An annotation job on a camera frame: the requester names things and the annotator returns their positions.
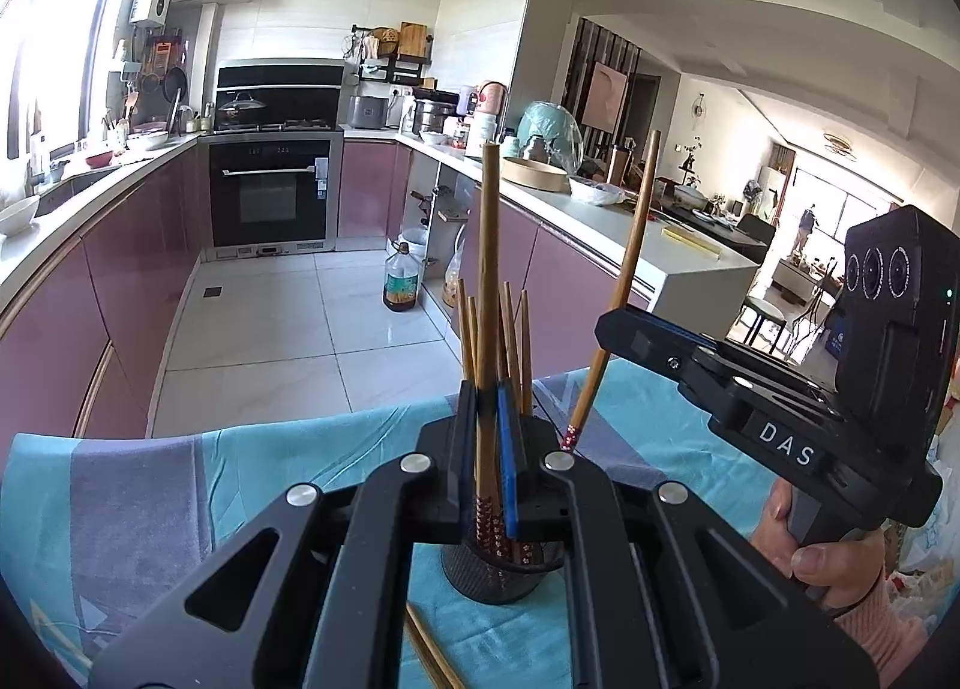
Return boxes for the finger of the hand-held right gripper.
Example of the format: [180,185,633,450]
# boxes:
[596,308,833,429]
[626,312,833,390]

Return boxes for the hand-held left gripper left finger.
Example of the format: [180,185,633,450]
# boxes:
[86,381,481,689]

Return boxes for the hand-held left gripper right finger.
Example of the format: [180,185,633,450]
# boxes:
[495,378,878,689]

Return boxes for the black mesh utensil holder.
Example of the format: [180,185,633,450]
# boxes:
[441,389,571,605]

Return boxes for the bunch of bamboo chopsticks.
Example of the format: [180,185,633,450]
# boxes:
[456,278,535,405]

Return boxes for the person's right forearm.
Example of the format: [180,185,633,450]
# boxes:
[832,573,953,689]

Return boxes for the person's right hand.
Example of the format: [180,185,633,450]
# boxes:
[750,479,887,613]

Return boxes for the black dining chair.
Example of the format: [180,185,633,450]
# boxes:
[739,212,788,352]

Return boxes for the plastic cooking oil bottle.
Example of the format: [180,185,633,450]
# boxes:
[382,241,422,313]

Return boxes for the round bamboo steamer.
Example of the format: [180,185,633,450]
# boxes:
[501,156,571,193]

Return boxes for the teal appliance under plastic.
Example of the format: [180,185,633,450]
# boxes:
[517,100,582,172]

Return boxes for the pink thermos jug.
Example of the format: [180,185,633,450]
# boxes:
[476,80,511,139]

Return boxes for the stainless steel pot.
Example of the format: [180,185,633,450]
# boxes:
[412,98,458,135]

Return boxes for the teal and purple tablecloth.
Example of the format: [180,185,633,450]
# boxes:
[0,351,833,689]

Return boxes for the black built-in oven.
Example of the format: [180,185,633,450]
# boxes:
[208,140,332,247]

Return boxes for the silver rice cooker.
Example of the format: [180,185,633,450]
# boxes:
[347,95,391,131]

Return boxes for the pink kitchen base cabinets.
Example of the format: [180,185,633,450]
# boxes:
[0,126,762,465]

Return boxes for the black range hood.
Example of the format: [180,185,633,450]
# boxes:
[216,62,344,131]

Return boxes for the pot with glass lid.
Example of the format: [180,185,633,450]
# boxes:
[217,92,267,129]

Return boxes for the large white bowl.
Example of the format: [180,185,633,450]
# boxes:
[0,195,40,236]

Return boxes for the pink wall picture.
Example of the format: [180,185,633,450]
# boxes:
[585,61,629,135]

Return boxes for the black wall shelf rack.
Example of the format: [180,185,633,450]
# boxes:
[352,25,434,86]

